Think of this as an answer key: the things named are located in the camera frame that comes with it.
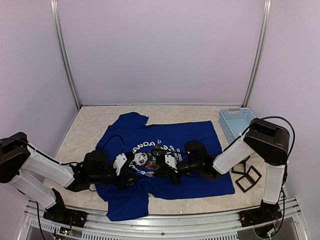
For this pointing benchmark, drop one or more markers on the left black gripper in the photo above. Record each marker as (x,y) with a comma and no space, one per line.
(124,177)

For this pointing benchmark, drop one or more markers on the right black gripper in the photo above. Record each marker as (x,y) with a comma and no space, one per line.
(166,171)

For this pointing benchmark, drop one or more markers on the blue printed t-shirt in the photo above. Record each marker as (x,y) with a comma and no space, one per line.
(131,132)

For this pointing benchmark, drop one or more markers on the black display box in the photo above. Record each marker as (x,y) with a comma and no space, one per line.
(249,179)
(241,167)

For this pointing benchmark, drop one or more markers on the round brooch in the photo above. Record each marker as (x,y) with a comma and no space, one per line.
(149,174)

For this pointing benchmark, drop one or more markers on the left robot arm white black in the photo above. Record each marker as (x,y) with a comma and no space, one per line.
(19,160)

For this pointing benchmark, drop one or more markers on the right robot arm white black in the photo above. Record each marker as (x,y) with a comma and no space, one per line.
(272,142)

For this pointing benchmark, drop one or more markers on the light blue plastic basket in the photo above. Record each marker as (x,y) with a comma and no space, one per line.
(234,121)

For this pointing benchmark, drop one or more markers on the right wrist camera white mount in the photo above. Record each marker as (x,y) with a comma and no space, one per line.
(166,159)

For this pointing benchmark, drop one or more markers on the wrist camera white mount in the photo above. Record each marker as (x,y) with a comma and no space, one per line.
(122,161)
(166,159)

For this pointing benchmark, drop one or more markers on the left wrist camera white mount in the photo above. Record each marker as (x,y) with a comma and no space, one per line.
(122,161)

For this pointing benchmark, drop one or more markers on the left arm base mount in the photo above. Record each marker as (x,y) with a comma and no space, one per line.
(68,216)

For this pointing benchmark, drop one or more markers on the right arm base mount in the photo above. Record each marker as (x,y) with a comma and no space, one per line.
(264,213)

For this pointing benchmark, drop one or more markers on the front aluminium rail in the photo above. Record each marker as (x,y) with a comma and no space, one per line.
(225,225)

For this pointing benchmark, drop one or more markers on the left aluminium frame post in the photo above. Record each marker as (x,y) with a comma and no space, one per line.
(54,5)

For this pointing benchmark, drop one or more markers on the aluminium frame post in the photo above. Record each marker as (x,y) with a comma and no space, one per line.
(54,5)
(259,52)

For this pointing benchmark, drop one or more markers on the right aluminium frame post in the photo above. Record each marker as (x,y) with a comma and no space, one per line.
(259,52)

